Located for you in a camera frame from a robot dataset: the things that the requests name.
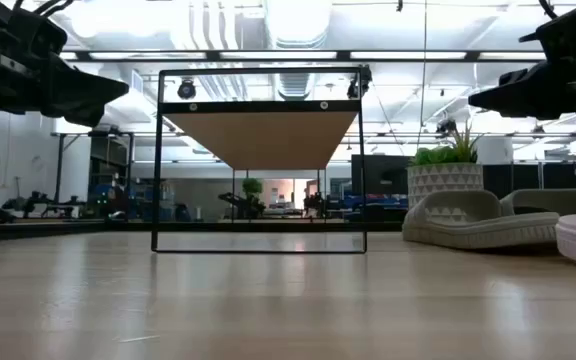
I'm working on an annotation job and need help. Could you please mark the grey foam slide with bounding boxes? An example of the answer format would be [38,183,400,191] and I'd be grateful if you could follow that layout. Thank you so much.
[401,189,562,250]
[499,188,576,217]

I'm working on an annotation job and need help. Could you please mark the black round hanging fixture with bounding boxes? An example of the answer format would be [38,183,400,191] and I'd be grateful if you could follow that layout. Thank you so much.
[435,117,459,139]
[345,64,374,100]
[176,78,198,101]

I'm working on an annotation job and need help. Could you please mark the black room divider panels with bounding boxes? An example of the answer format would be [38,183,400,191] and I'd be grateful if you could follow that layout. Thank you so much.
[482,154,576,201]

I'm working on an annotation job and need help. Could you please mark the succulent in white patterned pot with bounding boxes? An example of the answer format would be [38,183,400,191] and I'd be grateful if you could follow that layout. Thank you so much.
[406,119,485,209]

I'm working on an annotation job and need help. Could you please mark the small background potted plant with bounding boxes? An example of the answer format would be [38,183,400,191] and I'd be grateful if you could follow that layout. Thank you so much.
[241,177,265,202]

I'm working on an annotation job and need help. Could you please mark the black metal rack frame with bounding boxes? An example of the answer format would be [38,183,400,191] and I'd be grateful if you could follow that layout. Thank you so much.
[52,130,135,221]

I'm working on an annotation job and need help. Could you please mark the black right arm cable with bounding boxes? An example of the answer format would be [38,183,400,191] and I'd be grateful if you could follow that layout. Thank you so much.
[537,0,559,20]

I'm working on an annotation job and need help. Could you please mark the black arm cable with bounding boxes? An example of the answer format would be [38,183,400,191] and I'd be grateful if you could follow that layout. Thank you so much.
[537,0,559,20]
[13,0,77,17]

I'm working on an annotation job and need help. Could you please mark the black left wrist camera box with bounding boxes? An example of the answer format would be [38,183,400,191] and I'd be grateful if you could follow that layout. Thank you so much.
[7,7,69,57]

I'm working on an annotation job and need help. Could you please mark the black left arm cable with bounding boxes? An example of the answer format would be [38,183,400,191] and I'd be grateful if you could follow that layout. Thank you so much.
[13,0,77,17]

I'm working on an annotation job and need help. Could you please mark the thin hanging cable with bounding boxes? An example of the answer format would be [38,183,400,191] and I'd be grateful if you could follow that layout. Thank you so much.
[417,0,429,151]

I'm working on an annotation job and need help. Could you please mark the black table frame rail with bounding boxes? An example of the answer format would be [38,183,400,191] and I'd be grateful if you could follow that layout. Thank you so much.
[0,219,404,245]

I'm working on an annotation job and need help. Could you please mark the black overhead frame beam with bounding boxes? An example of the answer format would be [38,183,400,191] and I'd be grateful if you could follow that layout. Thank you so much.
[57,48,549,64]

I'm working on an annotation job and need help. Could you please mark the black frame wooden shelf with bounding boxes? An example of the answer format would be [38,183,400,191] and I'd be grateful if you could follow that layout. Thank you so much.
[150,65,368,255]

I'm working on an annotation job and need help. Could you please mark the silver ceiling air duct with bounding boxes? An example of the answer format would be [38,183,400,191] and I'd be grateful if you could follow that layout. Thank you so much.
[262,0,334,50]

